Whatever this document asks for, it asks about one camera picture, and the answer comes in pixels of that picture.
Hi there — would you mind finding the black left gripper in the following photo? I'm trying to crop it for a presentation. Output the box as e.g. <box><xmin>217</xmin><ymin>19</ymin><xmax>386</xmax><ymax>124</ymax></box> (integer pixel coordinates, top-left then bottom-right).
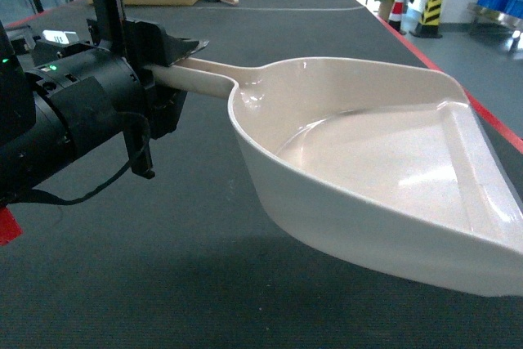
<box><xmin>87</xmin><ymin>19</ymin><xmax>209</xmax><ymax>179</ymax></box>

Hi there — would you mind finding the blue bin lower shelf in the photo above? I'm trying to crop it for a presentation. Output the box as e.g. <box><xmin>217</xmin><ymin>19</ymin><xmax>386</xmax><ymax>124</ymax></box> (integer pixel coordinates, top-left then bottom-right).
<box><xmin>477</xmin><ymin>0</ymin><xmax>522</xmax><ymax>18</ymax></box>

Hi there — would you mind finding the black cable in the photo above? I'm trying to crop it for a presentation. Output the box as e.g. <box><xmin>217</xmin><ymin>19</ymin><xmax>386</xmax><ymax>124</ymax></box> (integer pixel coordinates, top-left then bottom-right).
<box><xmin>16</xmin><ymin>110</ymin><xmax>152</xmax><ymax>207</ymax></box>

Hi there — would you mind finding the red white traffic cone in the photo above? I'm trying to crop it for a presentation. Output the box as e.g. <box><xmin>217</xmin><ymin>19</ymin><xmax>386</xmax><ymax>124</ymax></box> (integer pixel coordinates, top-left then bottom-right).
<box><xmin>387</xmin><ymin>0</ymin><xmax>406</xmax><ymax>35</ymax></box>

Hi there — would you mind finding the beige plastic scoop tray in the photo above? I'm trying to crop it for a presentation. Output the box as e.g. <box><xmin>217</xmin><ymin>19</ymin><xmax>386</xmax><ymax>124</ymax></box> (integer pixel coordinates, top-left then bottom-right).
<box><xmin>151</xmin><ymin>57</ymin><xmax>522</xmax><ymax>297</ymax></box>

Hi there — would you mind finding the red table frame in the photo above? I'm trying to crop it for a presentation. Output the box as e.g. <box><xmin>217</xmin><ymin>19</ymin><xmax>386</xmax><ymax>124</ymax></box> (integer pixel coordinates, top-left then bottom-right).
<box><xmin>301</xmin><ymin>0</ymin><xmax>522</xmax><ymax>154</ymax></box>

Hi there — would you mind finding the yellow black traffic post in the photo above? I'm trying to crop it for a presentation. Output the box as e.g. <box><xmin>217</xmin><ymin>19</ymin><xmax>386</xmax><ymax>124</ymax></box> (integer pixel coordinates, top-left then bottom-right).
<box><xmin>410</xmin><ymin>0</ymin><xmax>443</xmax><ymax>38</ymax></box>

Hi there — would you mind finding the steel shelf rack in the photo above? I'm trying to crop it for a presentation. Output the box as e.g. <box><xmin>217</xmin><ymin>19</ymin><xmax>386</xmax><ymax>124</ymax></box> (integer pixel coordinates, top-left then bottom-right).
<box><xmin>467</xmin><ymin>0</ymin><xmax>522</xmax><ymax>52</ymax></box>

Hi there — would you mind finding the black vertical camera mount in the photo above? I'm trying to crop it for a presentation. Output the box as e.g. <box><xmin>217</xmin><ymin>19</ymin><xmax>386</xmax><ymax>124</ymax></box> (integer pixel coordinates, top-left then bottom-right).
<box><xmin>93</xmin><ymin>0</ymin><xmax>125</xmax><ymax>56</ymax></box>

